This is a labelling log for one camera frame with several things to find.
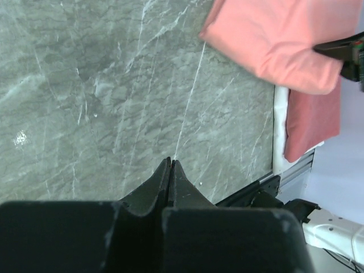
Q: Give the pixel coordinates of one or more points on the black base beam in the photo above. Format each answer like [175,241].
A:
[259,194]

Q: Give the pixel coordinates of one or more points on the salmon pink t shirt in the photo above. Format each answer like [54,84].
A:
[274,39]

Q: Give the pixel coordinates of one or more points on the aluminium rail frame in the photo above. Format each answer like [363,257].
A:
[304,164]

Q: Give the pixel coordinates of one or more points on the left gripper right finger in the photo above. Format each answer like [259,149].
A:
[201,237]

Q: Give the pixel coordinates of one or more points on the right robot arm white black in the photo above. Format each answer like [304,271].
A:
[321,228]

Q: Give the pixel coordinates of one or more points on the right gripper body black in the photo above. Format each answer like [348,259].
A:
[353,62]

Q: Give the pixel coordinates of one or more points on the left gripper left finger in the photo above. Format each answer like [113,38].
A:
[87,236]

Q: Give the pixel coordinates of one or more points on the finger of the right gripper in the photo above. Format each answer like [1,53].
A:
[335,49]

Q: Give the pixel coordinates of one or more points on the folded white t shirt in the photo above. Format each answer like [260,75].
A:
[281,101]

